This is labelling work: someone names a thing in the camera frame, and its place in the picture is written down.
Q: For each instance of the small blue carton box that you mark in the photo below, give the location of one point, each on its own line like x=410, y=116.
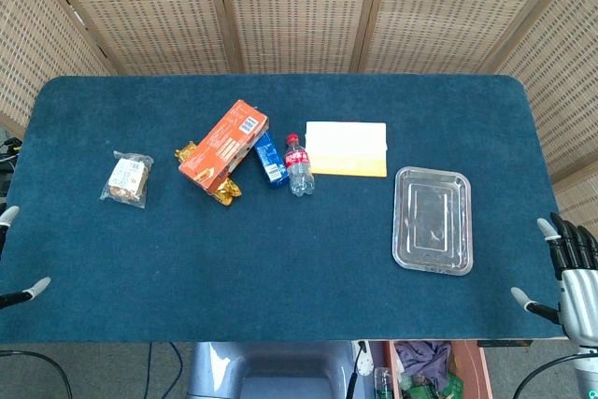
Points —
x=271, y=163

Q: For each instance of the orange cardboard snack box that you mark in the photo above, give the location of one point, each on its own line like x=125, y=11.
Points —
x=219, y=146

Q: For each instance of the small clear bottle in crate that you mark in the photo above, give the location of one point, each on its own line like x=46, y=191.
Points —
x=383, y=385

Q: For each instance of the purple cloth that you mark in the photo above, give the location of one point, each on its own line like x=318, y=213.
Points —
x=422, y=361

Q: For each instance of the clear plastic tray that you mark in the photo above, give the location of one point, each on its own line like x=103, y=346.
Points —
x=432, y=221

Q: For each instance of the gold foil snack packet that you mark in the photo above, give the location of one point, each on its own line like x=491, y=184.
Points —
x=228, y=192

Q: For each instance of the grey blue robot torso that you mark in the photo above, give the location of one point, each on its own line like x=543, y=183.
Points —
x=271, y=371

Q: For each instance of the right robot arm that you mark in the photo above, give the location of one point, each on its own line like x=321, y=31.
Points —
x=589, y=371

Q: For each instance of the dark blue felt table mat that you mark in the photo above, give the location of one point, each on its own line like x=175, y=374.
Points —
x=280, y=254

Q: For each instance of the woven bamboo folding screen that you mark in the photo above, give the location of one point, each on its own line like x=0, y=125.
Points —
x=299, y=6

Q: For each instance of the black equipment beside table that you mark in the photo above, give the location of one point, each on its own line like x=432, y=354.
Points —
x=9, y=156

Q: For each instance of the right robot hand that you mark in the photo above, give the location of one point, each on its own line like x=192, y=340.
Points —
x=579, y=296

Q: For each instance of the clear bag of snacks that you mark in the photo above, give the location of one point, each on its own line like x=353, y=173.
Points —
x=127, y=179

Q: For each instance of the cola bottle with red label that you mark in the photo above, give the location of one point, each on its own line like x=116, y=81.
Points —
x=299, y=170

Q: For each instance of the white and yellow flat box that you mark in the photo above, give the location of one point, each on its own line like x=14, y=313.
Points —
x=345, y=146

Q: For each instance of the pink storage crate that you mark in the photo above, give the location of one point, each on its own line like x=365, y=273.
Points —
x=479, y=371

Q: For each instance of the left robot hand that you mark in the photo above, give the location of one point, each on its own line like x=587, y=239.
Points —
x=37, y=286

